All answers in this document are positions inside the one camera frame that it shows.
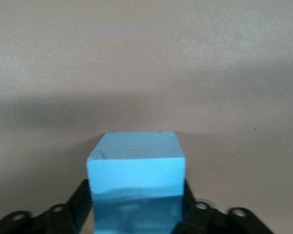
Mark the blue foam block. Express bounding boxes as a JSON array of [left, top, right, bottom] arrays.
[[86, 131, 187, 234]]

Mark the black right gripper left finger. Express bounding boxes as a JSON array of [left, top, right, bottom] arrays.
[[0, 179, 95, 234]]

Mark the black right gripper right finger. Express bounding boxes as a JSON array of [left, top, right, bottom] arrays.
[[170, 181, 275, 234]]

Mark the brown table cover mat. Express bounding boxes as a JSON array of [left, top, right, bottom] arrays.
[[0, 0, 293, 234]]

